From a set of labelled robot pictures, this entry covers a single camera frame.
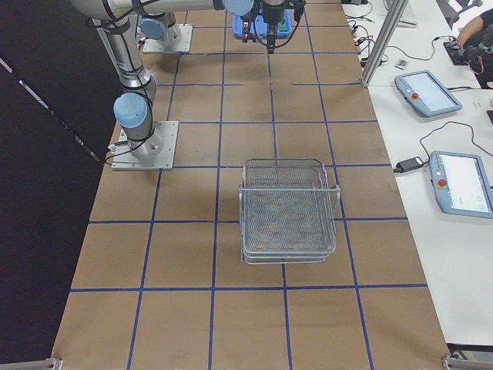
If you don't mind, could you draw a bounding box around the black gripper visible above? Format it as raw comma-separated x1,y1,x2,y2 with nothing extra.
260,0,286,53

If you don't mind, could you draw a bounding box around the blue plastic tray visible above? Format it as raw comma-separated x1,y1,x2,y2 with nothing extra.
231,10,293,39

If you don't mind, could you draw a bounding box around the wire mesh shelf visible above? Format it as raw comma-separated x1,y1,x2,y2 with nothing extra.
239,158,340,264

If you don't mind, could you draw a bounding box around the teach pendant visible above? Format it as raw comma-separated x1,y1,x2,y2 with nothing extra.
429,150,492,219
394,70,462,117

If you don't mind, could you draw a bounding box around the black power adapter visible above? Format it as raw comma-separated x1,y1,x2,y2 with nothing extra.
394,156,428,173

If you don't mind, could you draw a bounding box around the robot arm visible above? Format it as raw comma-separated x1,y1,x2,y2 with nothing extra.
139,12,182,46
72,1,304,163

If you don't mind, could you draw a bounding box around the teach pendant far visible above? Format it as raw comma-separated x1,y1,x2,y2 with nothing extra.
394,70,462,117

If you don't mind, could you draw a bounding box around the red push button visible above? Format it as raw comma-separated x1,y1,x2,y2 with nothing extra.
241,21,251,43

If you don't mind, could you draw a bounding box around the person at desk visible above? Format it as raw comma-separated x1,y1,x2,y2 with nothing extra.
457,8,492,83

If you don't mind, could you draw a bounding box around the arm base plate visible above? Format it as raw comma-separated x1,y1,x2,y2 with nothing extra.
110,121,179,170
143,24,193,54

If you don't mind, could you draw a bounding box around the teach pendant near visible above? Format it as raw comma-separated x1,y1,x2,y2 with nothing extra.
429,150,492,219

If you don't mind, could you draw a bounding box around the aluminium frame post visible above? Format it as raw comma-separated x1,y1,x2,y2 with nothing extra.
361,0,408,88

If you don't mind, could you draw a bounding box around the green terminal block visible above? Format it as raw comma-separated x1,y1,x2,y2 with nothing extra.
278,19,288,32

